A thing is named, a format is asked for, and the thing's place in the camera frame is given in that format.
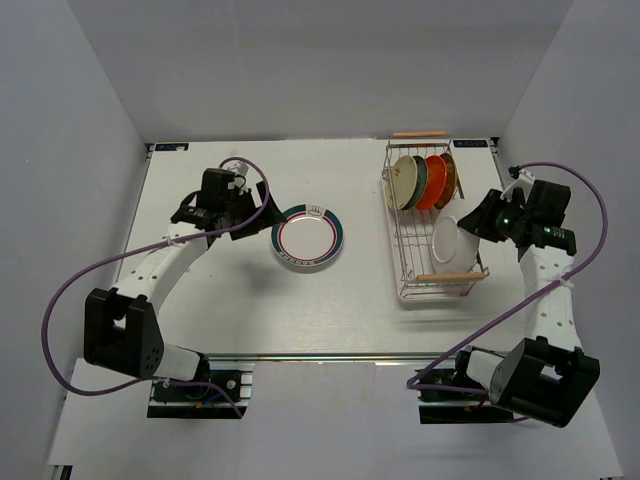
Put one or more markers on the white plate green red rim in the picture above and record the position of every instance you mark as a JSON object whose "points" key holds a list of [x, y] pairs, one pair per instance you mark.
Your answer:
{"points": [[311, 237]]}

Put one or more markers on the orange plate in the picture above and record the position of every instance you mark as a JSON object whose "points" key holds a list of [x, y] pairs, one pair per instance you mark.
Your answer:
{"points": [[436, 182]]}

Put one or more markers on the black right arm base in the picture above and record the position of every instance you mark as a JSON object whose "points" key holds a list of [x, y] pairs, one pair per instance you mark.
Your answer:
{"points": [[456, 400]]}

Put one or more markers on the cream plate with print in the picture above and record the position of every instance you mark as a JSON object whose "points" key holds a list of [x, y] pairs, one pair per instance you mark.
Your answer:
{"points": [[403, 182]]}

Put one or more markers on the plain white bowl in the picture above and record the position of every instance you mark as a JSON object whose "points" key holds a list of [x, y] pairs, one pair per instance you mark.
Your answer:
{"points": [[453, 250]]}

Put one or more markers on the white wire dish rack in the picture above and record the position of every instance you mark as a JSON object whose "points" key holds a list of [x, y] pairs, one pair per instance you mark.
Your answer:
{"points": [[410, 231]]}

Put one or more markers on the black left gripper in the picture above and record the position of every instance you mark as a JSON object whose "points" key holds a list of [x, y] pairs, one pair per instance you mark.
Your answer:
{"points": [[269, 211]]}

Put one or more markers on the brown plate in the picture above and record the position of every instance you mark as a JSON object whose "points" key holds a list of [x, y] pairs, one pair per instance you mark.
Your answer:
{"points": [[451, 182]]}

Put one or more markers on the dark green plate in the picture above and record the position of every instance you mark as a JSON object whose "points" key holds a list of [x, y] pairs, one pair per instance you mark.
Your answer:
{"points": [[421, 182]]}

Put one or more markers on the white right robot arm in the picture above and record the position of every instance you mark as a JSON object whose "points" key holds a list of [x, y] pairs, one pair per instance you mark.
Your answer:
{"points": [[547, 375]]}

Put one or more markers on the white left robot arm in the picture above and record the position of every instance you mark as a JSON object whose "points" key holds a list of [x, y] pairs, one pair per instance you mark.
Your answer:
{"points": [[121, 328]]}

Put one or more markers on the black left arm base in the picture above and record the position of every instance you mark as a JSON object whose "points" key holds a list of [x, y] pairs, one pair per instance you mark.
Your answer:
{"points": [[219, 392]]}

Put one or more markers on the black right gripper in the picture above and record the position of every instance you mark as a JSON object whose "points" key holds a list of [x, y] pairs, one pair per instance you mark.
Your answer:
{"points": [[479, 221]]}

